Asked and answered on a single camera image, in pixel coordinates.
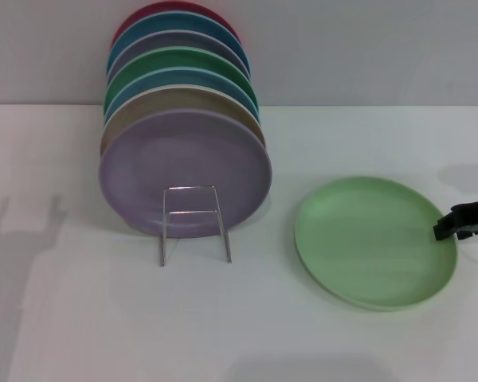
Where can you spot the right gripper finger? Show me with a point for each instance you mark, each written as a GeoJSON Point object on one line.
{"type": "Point", "coordinates": [465, 234]}
{"type": "Point", "coordinates": [472, 211]}

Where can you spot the light green plate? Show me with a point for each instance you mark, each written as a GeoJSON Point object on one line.
{"type": "Point", "coordinates": [366, 238]}

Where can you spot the lavender plate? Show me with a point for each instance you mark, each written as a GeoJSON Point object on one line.
{"type": "Point", "coordinates": [183, 159]}

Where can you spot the beige plate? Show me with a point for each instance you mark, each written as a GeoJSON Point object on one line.
{"type": "Point", "coordinates": [175, 99]}

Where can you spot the light blue plate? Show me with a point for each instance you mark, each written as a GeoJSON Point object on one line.
{"type": "Point", "coordinates": [175, 77]}

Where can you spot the dark green plate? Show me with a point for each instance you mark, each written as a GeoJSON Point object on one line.
{"type": "Point", "coordinates": [175, 59]}

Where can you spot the grey purple plate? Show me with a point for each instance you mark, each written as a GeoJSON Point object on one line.
{"type": "Point", "coordinates": [175, 40]}

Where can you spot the teal blue plate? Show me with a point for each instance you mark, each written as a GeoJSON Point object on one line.
{"type": "Point", "coordinates": [175, 22]}

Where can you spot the dark red plate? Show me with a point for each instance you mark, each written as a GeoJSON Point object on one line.
{"type": "Point", "coordinates": [163, 7]}

